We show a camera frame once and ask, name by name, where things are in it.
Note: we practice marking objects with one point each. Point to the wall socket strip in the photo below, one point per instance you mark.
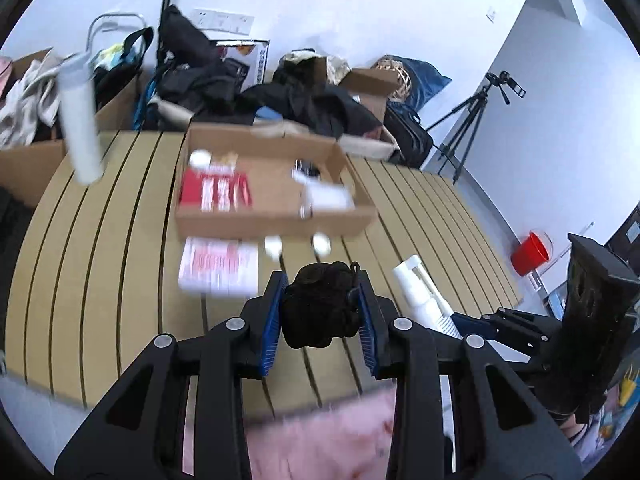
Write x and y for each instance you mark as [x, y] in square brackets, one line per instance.
[222, 20]

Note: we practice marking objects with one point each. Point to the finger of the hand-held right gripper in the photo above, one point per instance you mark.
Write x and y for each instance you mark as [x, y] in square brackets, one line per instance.
[520, 332]
[467, 326]

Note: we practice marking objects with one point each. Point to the white thermos bottle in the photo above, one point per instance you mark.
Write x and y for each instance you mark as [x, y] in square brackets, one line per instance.
[80, 120]

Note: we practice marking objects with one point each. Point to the white jar lid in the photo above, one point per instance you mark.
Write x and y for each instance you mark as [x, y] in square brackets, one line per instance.
[321, 244]
[272, 247]

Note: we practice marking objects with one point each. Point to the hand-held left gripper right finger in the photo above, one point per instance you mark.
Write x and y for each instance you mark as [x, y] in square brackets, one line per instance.
[371, 332]

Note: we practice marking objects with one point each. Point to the white wall switch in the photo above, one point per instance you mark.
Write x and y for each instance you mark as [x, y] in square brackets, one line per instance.
[491, 13]

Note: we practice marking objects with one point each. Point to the blue bag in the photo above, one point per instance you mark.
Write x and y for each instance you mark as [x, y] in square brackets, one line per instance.
[422, 77]

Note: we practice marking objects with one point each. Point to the black jacket pile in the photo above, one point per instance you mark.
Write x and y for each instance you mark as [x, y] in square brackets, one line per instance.
[310, 102]

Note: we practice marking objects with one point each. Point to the black suitcase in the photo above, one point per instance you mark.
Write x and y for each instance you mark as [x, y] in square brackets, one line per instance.
[407, 135]

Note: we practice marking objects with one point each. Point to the pink and white packet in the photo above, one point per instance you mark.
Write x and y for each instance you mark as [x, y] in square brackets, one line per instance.
[217, 265]

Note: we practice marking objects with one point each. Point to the open brown cardboard box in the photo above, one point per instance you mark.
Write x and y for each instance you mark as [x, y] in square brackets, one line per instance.
[370, 87]

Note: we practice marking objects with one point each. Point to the shallow cardboard box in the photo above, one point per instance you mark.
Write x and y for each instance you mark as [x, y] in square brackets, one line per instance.
[270, 215]

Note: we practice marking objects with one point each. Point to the red bucket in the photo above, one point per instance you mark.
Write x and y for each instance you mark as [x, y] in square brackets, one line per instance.
[532, 254]

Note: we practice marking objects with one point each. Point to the green and black tote bag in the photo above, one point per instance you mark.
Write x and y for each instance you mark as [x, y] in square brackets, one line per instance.
[124, 55]

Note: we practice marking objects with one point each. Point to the pink jacket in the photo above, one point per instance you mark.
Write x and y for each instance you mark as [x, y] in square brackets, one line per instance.
[320, 440]

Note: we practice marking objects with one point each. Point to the white spray bottle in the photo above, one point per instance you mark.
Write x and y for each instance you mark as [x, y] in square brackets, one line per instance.
[422, 290]

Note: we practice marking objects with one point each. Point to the white metal chair frame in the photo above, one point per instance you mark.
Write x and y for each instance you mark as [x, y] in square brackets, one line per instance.
[115, 22]

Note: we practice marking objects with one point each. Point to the pink cloth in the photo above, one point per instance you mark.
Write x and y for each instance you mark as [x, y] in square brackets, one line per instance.
[4, 72]

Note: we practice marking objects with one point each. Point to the wicker ball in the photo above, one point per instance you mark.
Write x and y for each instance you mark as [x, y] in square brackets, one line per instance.
[395, 76]

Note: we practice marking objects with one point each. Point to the black tripod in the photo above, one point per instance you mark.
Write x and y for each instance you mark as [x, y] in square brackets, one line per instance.
[465, 127]

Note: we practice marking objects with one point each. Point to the red printed carton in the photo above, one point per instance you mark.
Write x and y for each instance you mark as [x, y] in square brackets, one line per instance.
[215, 190]

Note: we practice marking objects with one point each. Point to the translucent white plastic box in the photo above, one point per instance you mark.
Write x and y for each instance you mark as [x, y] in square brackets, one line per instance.
[327, 196]

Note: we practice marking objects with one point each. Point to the large cardboard floor box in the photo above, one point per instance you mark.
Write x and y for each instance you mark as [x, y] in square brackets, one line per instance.
[45, 160]

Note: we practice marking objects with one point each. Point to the beige clothes pile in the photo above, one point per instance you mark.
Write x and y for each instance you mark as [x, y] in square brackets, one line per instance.
[30, 95]

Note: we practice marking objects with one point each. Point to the printed appliance box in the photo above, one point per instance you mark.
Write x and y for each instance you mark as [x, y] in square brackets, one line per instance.
[246, 60]

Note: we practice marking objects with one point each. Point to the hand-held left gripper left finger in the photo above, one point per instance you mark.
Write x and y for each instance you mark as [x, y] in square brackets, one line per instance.
[270, 332]

